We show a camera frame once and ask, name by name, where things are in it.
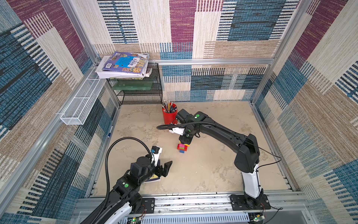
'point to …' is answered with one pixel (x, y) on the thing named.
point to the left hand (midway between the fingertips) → (165, 158)
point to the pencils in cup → (168, 107)
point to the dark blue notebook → (153, 177)
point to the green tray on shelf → (133, 85)
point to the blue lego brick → (181, 151)
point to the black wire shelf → (141, 97)
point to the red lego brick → (185, 149)
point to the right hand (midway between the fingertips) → (187, 139)
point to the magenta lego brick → (182, 145)
